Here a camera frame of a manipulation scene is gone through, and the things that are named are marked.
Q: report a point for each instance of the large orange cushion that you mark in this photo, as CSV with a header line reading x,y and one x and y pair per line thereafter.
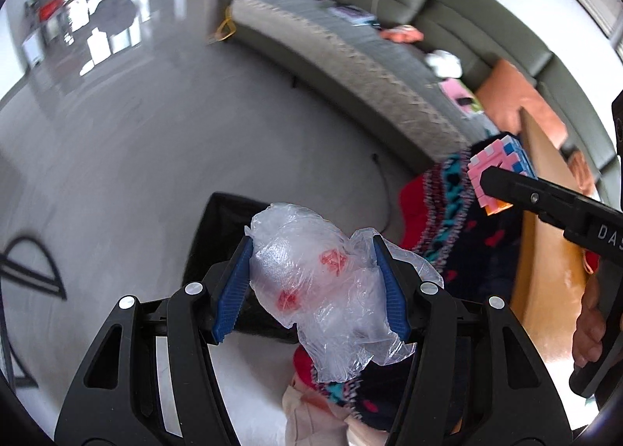
x,y
511,95

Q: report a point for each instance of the clear plastic bag red print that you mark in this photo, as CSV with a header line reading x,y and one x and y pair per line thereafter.
x,y
311,280

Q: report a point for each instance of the person's right hand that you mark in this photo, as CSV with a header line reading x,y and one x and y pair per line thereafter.
x,y
586,329

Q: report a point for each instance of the beige cloth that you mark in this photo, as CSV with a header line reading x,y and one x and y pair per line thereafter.
x,y
311,417

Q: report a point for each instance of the black metal frame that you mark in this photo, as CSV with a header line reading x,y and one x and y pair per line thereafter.
x,y
53,275

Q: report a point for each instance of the green leather sofa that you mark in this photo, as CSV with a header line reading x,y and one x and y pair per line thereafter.
x,y
467,12

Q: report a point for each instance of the black waste bin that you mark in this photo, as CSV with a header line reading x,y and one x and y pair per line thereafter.
x,y
219,231

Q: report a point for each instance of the grey quilted sofa mat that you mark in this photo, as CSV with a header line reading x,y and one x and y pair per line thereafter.
x,y
340,51

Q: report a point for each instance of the orange plush toy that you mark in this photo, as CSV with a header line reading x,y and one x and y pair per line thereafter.
x,y
401,33

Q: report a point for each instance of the white plush toy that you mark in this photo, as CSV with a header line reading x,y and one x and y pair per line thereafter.
x,y
443,64

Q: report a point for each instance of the pink and blue block cube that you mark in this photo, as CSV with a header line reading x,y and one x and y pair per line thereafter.
x,y
491,161

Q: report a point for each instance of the pink book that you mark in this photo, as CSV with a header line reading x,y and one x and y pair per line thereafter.
x,y
452,88

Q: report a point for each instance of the patterned knit garment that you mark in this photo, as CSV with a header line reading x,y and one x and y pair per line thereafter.
x,y
467,241

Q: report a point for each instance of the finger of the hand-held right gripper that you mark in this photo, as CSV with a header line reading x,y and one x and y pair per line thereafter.
x,y
530,195

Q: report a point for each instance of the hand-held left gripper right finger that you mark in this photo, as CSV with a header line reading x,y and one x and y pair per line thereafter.
x,y
392,290

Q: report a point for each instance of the clear flat package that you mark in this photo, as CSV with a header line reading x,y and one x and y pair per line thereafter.
x,y
350,13

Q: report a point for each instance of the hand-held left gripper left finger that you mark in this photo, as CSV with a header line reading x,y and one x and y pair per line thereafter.
x,y
233,290

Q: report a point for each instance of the small orange cushion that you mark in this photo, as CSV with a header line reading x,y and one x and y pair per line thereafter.
x,y
581,173

